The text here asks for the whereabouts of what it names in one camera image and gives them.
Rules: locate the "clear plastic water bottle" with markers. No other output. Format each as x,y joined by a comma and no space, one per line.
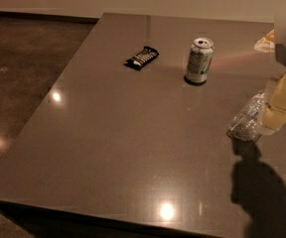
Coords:
243,125

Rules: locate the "green white soda can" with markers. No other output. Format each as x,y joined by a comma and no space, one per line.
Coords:
199,61

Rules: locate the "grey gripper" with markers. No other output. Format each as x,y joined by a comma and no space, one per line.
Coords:
274,115

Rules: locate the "yellow white snack package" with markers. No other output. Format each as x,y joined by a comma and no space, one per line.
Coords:
266,44

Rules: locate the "black rxbar chocolate bar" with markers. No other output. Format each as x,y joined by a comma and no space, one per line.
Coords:
143,58

